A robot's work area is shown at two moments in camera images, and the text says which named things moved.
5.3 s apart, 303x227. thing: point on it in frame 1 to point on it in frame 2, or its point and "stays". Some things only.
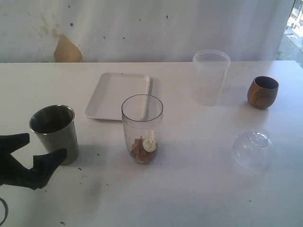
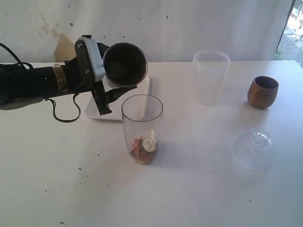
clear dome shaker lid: [253, 150] stays
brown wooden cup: [262, 91] stays
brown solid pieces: [138, 151] stays
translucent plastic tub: [209, 69] stays
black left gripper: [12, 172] to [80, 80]
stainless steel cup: [55, 126] to [125, 64]
